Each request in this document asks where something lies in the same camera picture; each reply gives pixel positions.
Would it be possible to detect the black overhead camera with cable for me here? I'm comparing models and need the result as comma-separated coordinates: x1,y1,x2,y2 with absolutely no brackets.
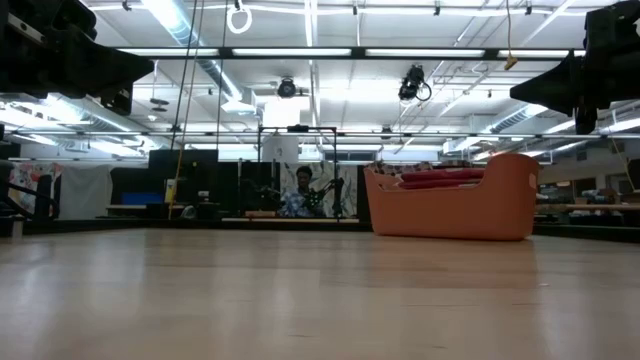
397,64,433,103

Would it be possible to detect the yellow hanging hook cable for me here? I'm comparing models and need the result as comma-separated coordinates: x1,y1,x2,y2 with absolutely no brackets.
503,0,520,72

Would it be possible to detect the black hanging cable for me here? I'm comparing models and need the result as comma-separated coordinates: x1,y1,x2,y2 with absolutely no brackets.
169,0,200,151
215,0,230,151

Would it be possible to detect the LED light bar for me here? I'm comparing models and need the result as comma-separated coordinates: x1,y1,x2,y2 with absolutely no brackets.
113,46,587,62

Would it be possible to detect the thin horizontal metal bar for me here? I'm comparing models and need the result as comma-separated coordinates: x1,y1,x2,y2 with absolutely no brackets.
0,128,640,141

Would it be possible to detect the polka dot fabric item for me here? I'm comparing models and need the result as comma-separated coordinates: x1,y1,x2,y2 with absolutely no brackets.
369,159,434,176

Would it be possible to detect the yellow hanging rope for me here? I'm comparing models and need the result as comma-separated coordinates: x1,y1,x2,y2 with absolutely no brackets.
167,0,206,221

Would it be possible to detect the white panel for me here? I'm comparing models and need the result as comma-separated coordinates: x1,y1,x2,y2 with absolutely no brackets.
261,134,300,164

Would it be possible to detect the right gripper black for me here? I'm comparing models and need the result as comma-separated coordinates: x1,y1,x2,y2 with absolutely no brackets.
509,0,640,136

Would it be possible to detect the black curved railing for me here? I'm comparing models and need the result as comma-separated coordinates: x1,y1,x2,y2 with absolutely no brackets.
4,173,62,236

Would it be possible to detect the round black ceiling spotlight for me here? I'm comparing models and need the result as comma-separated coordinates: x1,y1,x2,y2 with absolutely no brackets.
276,76,298,99

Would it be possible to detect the leaf patterned backdrop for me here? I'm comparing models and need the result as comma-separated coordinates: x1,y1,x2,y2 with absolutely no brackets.
278,161,359,219

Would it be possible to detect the floral patterned cloth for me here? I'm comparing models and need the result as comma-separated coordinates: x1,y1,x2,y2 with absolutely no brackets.
8,161,65,211

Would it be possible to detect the wooden desk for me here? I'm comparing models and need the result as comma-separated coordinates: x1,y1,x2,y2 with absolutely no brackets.
537,202,640,212

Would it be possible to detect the blue box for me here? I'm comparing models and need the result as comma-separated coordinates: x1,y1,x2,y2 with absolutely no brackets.
120,191,165,207

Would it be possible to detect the black desk device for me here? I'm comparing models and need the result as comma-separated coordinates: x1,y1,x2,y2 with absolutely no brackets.
193,189,224,221

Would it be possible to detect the white hanging cloth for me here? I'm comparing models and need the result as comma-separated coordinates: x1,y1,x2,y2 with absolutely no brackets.
58,164,114,221

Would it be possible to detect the person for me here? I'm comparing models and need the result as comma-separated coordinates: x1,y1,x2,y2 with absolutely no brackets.
277,165,321,219

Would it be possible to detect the white cable ring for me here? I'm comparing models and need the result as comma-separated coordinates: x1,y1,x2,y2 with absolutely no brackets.
225,0,254,36

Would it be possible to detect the orange plastic basket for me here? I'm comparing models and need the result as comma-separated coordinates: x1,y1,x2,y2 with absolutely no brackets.
363,152,541,243

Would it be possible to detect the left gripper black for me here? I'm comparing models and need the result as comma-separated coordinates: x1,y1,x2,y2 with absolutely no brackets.
0,0,155,117

